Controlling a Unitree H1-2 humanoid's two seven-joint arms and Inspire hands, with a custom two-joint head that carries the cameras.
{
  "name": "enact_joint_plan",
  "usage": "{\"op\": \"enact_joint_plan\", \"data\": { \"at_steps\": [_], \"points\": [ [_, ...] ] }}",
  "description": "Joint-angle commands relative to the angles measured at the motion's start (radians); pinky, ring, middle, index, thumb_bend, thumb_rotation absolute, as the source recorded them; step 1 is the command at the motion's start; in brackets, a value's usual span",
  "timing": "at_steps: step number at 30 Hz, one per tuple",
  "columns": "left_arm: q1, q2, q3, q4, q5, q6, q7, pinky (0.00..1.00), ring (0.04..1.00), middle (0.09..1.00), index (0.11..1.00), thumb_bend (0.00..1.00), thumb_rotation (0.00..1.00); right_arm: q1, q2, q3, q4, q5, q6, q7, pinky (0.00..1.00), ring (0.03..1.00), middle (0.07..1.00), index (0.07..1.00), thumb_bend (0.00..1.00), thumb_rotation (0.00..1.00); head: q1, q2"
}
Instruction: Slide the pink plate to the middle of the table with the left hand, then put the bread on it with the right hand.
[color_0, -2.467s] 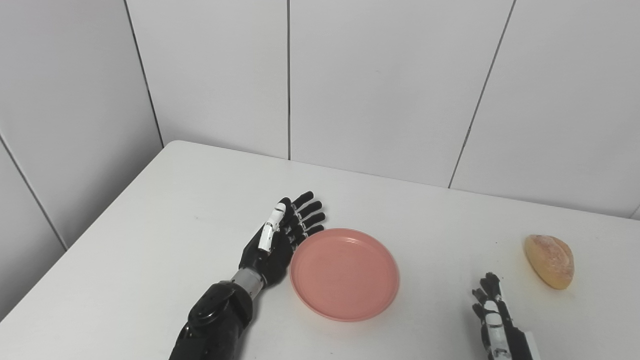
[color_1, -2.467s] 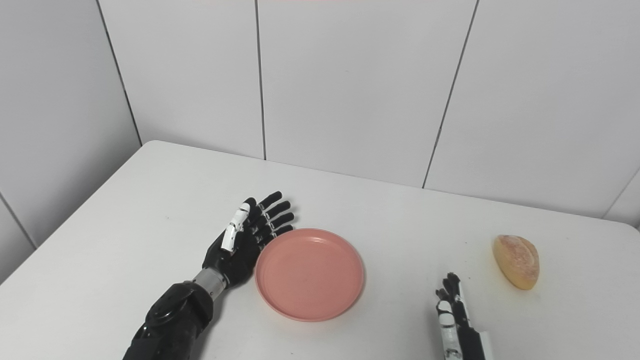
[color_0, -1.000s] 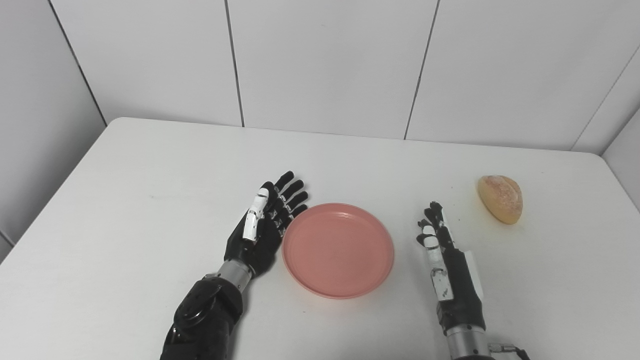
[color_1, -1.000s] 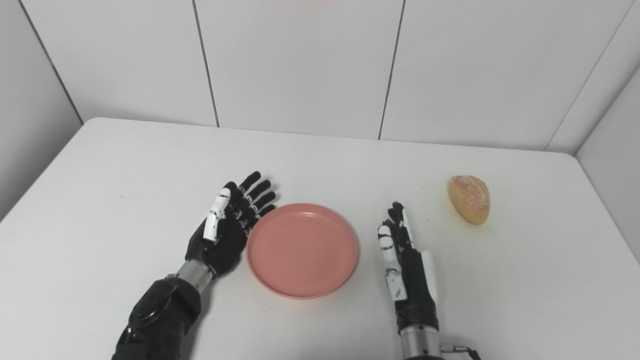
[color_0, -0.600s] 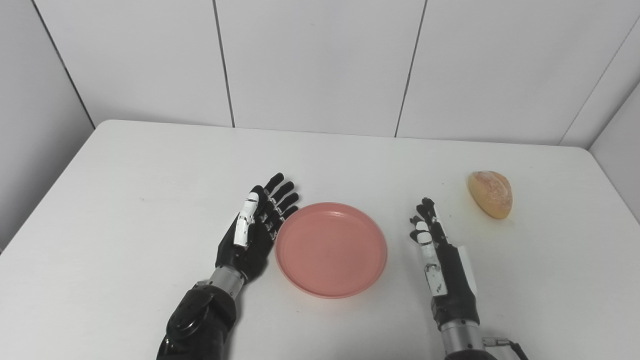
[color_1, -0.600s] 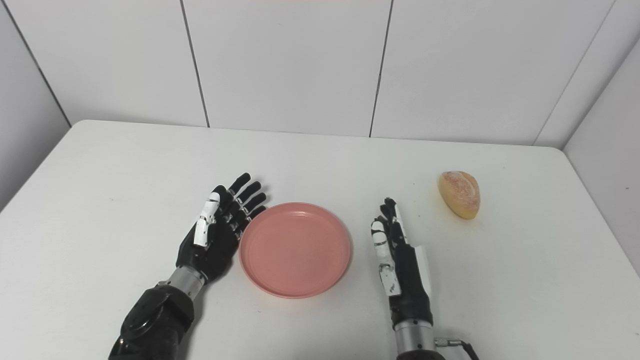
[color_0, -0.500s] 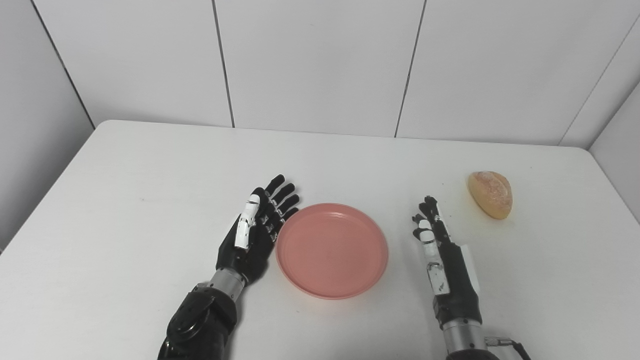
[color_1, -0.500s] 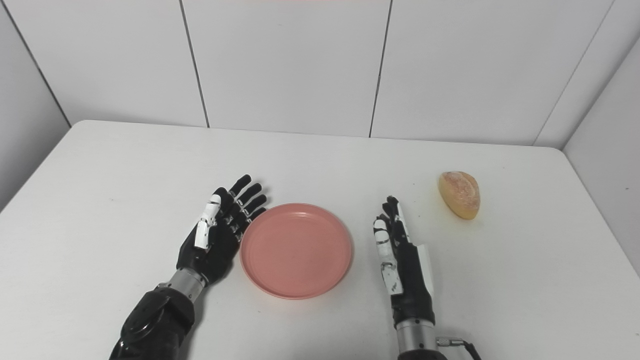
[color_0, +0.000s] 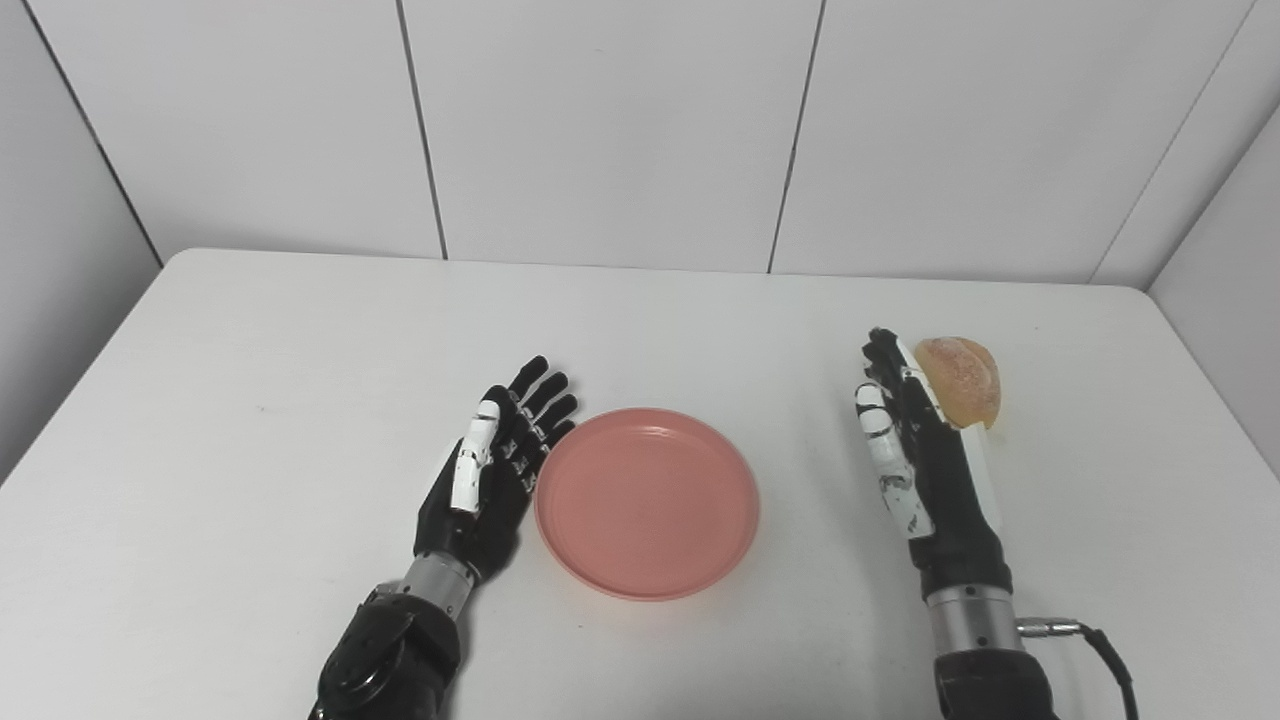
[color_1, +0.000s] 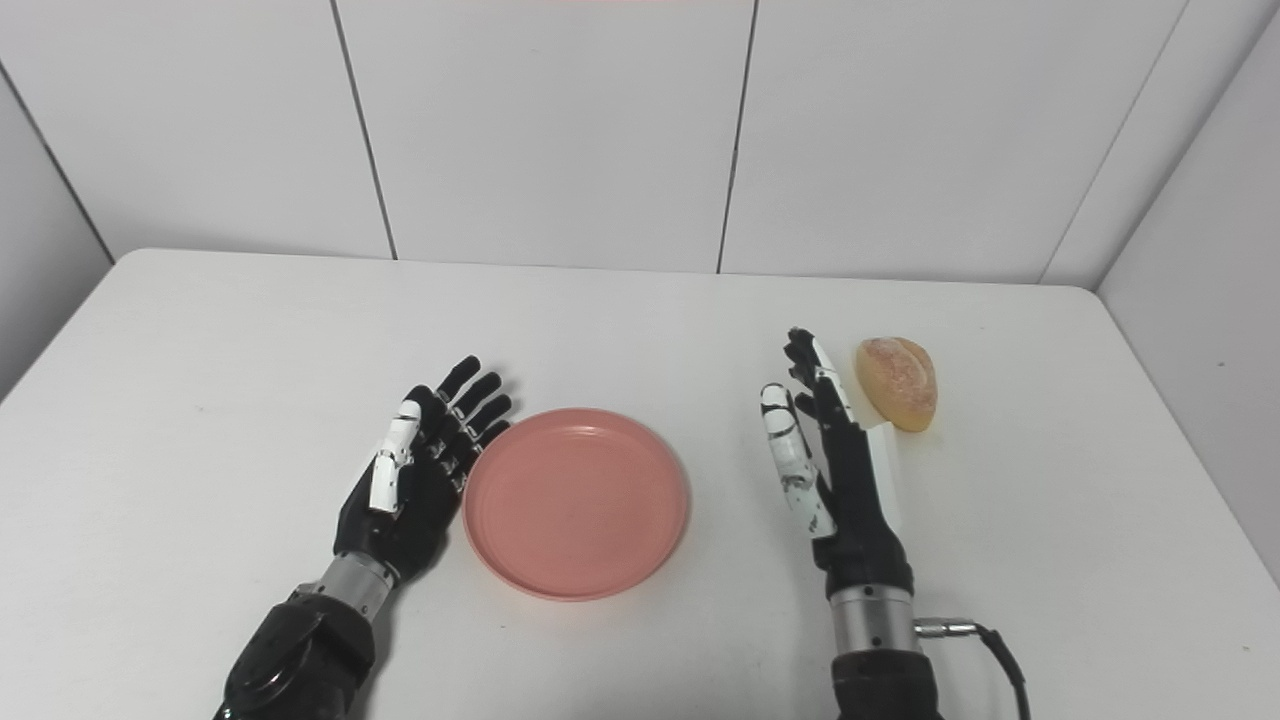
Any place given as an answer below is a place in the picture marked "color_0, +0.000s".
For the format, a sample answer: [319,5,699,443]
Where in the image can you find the bread roll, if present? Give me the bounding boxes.
[914,336,1003,431]

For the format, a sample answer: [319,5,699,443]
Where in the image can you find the pink plate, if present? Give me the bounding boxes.
[533,406,761,602]

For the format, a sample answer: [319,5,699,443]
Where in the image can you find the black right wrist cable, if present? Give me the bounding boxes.
[1016,618,1141,720]

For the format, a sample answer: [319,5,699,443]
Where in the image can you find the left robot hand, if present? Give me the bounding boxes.
[414,355,580,584]

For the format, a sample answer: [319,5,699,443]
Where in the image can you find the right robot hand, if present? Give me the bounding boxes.
[854,327,1013,601]

